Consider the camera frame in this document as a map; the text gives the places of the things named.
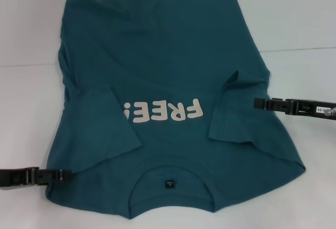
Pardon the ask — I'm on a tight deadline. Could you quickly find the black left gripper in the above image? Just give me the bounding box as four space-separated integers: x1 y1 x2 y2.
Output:
0 167 74 190

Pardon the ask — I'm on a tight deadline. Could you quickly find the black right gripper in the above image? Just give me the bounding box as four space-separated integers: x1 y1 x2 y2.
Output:
254 97 336 121

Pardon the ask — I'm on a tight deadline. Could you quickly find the teal t-shirt with FREE print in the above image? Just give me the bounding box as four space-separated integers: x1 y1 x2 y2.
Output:
46 0 306 212

